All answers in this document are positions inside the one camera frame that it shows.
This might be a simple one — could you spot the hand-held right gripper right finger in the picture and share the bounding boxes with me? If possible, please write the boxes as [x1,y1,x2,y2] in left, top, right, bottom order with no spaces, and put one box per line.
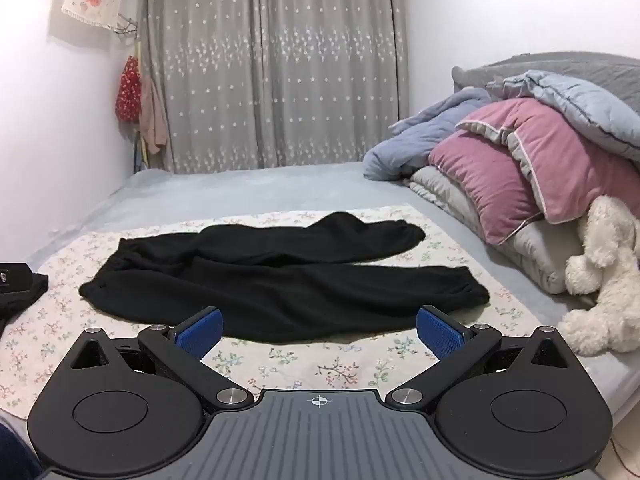
[386,304,574,407]

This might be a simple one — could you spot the white plush toy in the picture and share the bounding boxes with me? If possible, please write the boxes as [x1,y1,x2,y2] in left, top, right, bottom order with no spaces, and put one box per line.
[559,195,640,356]

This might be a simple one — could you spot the light blue quilt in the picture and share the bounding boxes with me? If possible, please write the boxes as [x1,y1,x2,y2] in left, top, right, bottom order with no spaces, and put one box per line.
[362,70,640,181]

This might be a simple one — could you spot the grey star patterned curtain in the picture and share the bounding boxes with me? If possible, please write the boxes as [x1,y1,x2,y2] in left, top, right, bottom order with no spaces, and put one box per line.
[137,0,409,174]

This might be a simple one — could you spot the person's dark blue clothing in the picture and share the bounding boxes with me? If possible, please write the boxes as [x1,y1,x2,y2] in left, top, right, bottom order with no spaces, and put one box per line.
[0,422,45,480]

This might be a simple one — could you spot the pink pillow white piping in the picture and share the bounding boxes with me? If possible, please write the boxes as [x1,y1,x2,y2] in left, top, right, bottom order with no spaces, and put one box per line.
[455,97,640,225]
[428,130,545,246]

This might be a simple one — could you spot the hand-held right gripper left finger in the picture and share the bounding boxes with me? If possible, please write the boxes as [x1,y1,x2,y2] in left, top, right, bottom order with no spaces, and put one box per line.
[70,307,257,409]

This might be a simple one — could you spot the grey headboard cushion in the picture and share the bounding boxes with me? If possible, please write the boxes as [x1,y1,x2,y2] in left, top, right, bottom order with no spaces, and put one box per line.
[451,51,640,111]

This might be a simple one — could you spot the floral printed blanket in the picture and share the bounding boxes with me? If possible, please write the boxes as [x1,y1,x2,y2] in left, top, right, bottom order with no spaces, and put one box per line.
[0,203,544,419]

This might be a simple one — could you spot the pink hanging cloth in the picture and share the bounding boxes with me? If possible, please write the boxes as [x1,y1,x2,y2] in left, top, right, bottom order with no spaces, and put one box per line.
[139,78,169,156]

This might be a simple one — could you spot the red floral hanging bag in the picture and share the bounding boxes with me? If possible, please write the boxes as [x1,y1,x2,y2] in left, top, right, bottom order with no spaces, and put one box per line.
[115,55,143,123]

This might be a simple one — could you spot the black pants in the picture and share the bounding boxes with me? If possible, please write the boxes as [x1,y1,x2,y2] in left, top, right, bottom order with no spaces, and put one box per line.
[79,212,490,345]

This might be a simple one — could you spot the grey pillow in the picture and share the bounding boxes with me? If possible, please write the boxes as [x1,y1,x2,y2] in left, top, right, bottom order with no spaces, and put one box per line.
[407,165,592,296]

